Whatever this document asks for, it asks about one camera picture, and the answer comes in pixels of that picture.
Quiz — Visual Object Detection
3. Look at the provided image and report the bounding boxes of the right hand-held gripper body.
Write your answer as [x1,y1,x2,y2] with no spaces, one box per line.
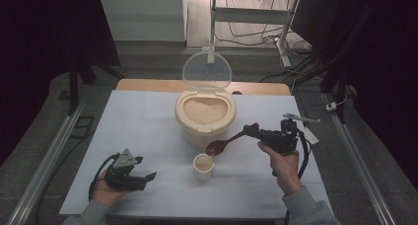
[257,112,321,156]

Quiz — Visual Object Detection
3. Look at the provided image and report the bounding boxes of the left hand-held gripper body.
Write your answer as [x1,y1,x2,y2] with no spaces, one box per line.
[104,148,148,192]

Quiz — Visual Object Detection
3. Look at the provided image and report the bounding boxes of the dark brown wooden spoon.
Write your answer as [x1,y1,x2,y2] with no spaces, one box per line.
[204,129,251,158]

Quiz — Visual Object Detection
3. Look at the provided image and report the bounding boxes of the cream plastic rice container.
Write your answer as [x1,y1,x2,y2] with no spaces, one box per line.
[174,88,238,149]

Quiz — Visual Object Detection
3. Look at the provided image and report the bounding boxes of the white cup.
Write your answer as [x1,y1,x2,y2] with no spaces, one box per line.
[192,153,215,182]

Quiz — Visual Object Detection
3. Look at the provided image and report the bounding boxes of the person's left hand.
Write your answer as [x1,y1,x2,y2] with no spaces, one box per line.
[91,170,133,209]

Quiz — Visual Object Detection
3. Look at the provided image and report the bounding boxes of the person's right hand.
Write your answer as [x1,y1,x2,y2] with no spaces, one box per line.
[256,140,304,196]

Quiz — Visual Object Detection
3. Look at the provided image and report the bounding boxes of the pale blue table mat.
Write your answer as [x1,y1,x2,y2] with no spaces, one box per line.
[58,89,335,219]

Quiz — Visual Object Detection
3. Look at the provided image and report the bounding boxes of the white paper tag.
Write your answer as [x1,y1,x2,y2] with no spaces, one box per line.
[304,125,320,146]

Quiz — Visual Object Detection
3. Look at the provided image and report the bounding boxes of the clear plastic container lid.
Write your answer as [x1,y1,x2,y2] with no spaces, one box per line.
[181,50,233,91]

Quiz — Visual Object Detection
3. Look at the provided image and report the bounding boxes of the wooden table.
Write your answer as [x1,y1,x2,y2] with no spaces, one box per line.
[116,78,292,97]

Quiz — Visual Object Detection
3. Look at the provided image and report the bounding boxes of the black stand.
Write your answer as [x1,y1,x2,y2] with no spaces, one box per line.
[67,55,126,116]

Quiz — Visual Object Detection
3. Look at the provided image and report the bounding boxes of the black curtain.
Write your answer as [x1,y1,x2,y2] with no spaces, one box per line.
[0,0,121,167]
[290,0,418,190]

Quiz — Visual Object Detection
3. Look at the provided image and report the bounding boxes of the white cabinet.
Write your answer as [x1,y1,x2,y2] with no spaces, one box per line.
[98,0,187,42]

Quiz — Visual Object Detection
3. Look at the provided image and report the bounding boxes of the left hand-held gripper black cable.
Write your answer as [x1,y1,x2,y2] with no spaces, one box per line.
[88,152,121,201]

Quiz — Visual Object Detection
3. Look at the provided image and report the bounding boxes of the hand-held gripper black cable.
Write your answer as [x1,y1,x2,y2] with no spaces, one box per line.
[88,152,121,201]
[271,127,313,225]

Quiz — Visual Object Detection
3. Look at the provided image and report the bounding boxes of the right hand-held gripper black cable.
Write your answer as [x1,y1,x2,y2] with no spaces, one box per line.
[271,127,313,225]

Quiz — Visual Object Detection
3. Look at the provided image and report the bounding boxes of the aluminium rail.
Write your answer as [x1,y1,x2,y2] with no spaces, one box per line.
[323,92,397,225]
[6,100,85,225]

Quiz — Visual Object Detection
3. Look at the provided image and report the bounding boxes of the black floor cables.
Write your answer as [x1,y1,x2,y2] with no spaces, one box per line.
[215,0,329,85]

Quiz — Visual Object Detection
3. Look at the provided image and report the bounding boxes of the white desk frame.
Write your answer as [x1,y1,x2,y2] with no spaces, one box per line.
[206,0,302,68]

